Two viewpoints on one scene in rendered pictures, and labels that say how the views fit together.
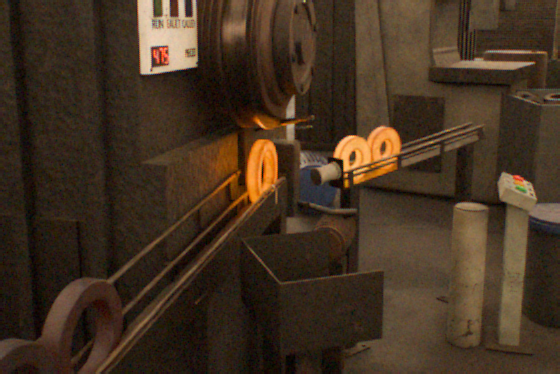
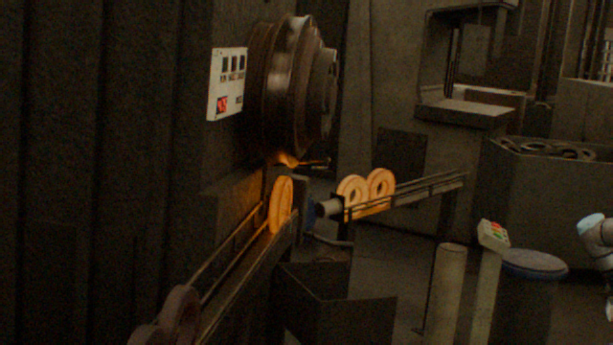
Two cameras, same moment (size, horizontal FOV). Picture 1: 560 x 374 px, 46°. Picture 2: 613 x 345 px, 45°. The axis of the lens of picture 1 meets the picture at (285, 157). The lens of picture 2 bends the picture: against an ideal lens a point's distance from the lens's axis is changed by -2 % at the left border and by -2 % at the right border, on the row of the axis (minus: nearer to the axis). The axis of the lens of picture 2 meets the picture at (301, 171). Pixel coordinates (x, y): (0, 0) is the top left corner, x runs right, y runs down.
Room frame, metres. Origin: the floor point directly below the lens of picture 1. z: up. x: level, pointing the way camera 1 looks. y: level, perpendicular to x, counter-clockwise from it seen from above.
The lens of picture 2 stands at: (-0.48, 0.24, 1.33)
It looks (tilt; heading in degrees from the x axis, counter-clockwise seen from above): 11 degrees down; 354
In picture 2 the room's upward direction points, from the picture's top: 6 degrees clockwise
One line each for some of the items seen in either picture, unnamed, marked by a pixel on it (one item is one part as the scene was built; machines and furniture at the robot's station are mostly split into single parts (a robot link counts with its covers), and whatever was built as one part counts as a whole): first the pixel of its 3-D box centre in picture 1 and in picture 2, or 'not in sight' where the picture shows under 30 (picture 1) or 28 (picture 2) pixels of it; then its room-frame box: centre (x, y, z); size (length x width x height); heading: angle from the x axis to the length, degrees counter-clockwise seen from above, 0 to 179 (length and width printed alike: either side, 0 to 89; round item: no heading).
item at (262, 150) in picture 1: (262, 172); (281, 204); (1.81, 0.06, 0.75); 0.18 x 0.03 x 0.18; 163
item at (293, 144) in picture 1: (281, 177); (290, 209); (2.04, 0.01, 0.68); 0.11 x 0.08 x 0.24; 74
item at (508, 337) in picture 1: (513, 262); (484, 300); (2.27, -0.83, 0.31); 0.24 x 0.16 x 0.62; 164
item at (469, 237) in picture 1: (466, 274); (442, 308); (2.27, -0.66, 0.26); 0.12 x 0.12 x 0.52
